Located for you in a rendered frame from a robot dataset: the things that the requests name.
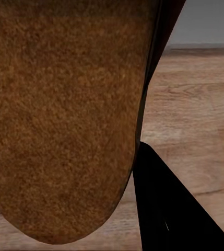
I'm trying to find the sandal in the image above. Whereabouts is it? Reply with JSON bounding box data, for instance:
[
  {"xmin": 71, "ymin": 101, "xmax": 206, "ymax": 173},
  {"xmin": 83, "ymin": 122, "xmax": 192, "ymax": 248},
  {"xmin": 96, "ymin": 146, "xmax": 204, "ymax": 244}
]
[{"xmin": 0, "ymin": 0, "xmax": 186, "ymax": 245}]

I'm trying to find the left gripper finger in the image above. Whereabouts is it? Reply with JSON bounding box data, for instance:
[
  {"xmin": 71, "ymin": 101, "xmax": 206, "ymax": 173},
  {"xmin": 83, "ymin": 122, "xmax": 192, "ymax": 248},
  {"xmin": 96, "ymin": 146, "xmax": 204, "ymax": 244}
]
[{"xmin": 132, "ymin": 142, "xmax": 224, "ymax": 251}]

